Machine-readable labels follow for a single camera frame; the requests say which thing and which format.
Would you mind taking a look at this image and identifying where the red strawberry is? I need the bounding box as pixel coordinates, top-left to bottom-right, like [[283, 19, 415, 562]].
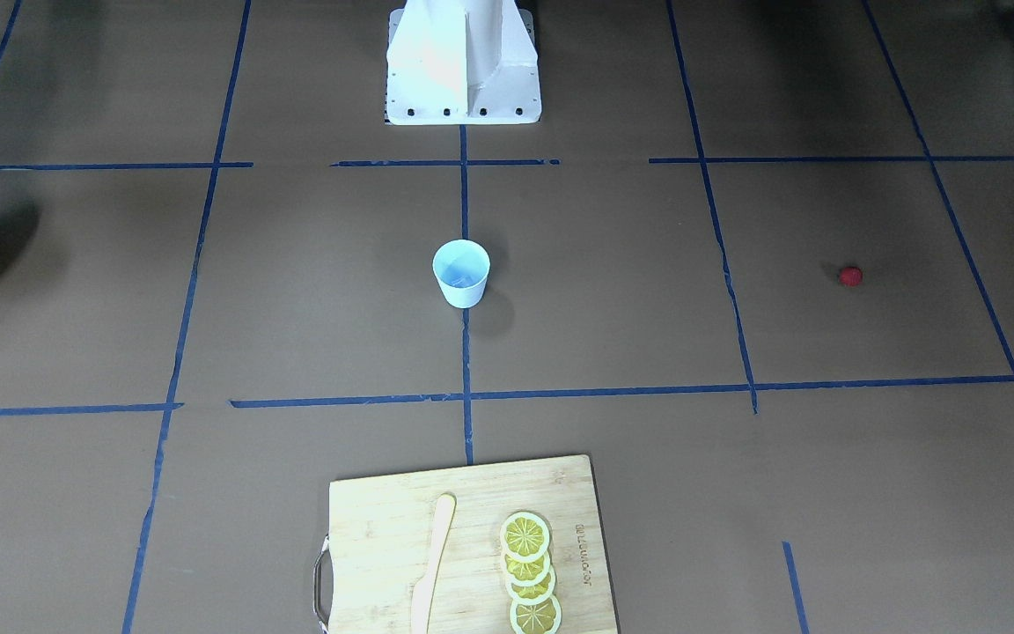
[[837, 266, 864, 288]]

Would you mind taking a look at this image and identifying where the light blue cup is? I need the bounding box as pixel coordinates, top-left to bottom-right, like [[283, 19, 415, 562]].
[[433, 240, 490, 309]]

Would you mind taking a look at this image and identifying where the yellow plastic knife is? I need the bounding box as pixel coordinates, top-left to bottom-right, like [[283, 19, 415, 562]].
[[409, 493, 456, 633]]

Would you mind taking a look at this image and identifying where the wooden cutting board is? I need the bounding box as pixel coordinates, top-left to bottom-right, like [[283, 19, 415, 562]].
[[313, 454, 619, 633]]

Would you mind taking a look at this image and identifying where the white pedestal column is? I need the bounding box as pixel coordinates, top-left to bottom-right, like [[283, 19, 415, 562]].
[[384, 1, 542, 126]]

